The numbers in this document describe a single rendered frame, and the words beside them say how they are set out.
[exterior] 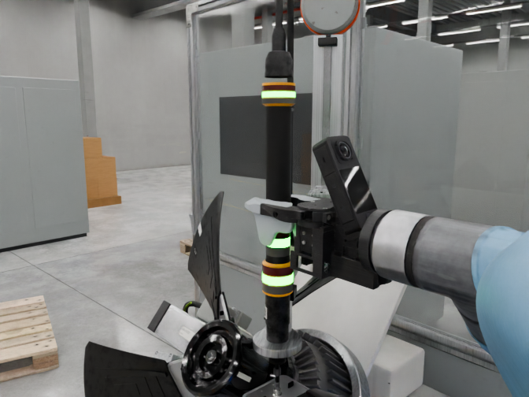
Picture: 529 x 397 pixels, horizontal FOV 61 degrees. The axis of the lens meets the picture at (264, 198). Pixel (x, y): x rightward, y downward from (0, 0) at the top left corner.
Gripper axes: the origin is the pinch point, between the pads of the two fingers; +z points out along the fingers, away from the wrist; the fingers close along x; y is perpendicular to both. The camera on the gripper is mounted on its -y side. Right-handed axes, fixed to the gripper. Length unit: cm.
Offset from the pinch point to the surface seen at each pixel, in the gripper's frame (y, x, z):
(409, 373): 54, 58, 8
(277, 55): -18.8, -1.4, -3.8
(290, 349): 19.9, -1.0, -6.4
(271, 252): 6.7, -1.8, -3.5
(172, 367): 31.1, -5.8, 16.9
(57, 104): -23, 153, 552
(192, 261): 20.4, 11.0, 35.9
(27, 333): 134, 31, 272
